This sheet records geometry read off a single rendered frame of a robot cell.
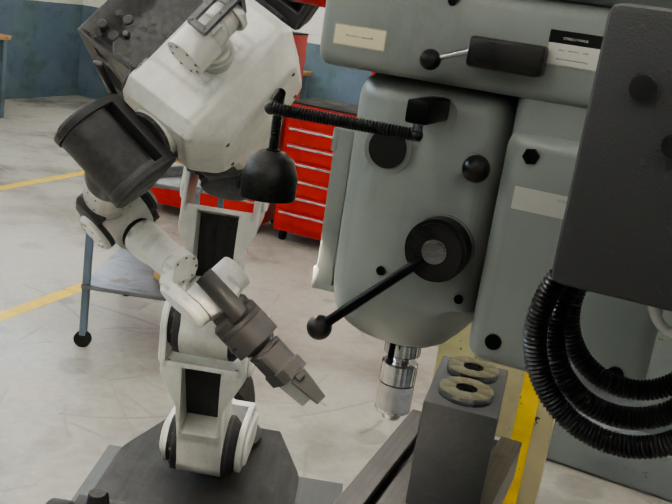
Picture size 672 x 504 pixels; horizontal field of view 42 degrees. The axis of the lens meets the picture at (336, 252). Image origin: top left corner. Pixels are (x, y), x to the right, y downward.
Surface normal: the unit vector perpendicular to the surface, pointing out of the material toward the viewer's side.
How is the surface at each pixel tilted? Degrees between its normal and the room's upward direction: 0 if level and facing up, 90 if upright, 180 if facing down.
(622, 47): 90
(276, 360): 62
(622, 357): 90
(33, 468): 0
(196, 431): 27
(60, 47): 90
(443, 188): 90
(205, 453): 103
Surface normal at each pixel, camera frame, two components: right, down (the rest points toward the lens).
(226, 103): 0.56, 0.22
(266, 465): 0.14, -0.95
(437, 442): -0.26, 0.22
